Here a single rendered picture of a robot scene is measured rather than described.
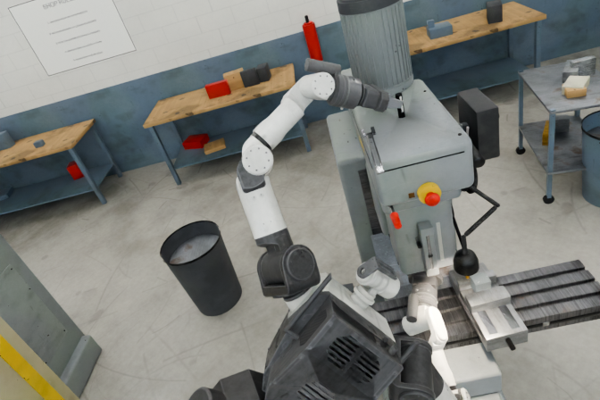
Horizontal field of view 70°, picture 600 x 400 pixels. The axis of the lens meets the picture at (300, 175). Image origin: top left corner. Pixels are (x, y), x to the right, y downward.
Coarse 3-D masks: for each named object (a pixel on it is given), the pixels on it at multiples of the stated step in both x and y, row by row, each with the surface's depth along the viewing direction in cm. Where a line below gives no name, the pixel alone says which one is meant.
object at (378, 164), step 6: (372, 132) 122; (366, 138) 121; (372, 138) 119; (372, 144) 117; (372, 150) 114; (372, 156) 112; (378, 156) 111; (378, 162) 109; (378, 168) 107; (378, 174) 105
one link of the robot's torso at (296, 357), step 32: (320, 288) 101; (288, 320) 106; (320, 320) 98; (352, 320) 99; (384, 320) 117; (288, 352) 102; (320, 352) 94; (352, 352) 94; (384, 352) 95; (288, 384) 98; (320, 384) 96; (352, 384) 95; (384, 384) 95
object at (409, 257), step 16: (416, 208) 135; (432, 208) 135; (448, 208) 136; (416, 224) 139; (432, 224) 139; (448, 224) 139; (400, 240) 142; (448, 240) 143; (400, 256) 147; (416, 256) 146; (448, 256) 147; (416, 272) 151
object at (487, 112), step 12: (468, 96) 162; (480, 96) 159; (468, 108) 158; (480, 108) 152; (492, 108) 150; (468, 120) 162; (480, 120) 152; (492, 120) 152; (480, 132) 155; (492, 132) 155; (480, 144) 157; (492, 144) 157; (492, 156) 160
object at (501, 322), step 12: (480, 264) 180; (456, 276) 179; (492, 276) 169; (456, 288) 176; (468, 288) 172; (468, 312) 169; (480, 312) 162; (492, 312) 160; (504, 312) 159; (516, 312) 158; (480, 324) 158; (492, 324) 156; (504, 324) 155; (516, 324) 154; (480, 336) 160; (492, 336) 153; (504, 336) 152; (516, 336) 153; (492, 348) 155
